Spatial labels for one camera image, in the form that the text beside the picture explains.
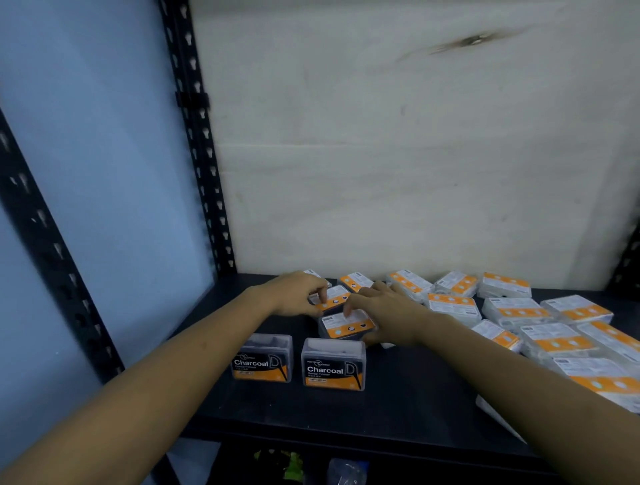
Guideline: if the person's left hand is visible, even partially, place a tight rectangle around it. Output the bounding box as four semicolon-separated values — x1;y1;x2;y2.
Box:
247;270;331;318

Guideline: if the person's right hand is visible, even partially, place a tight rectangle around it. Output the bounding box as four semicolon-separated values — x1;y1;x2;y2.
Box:
342;281;436;348

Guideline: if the pile of face-down floss boxes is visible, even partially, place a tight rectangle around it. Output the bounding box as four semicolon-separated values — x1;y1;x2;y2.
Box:
302;268;640;444

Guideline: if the person's left forearm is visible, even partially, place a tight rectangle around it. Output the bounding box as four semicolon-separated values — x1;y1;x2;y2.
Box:
0;284;273;485

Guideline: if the person's right forearm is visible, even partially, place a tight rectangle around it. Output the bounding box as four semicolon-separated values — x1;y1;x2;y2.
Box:
415;312;640;485

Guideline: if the clear plastic bottle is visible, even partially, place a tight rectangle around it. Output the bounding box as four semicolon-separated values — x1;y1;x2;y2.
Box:
327;457;371;485

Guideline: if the green plastic packet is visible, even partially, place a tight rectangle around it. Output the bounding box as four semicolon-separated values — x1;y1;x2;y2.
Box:
252;447;306;483

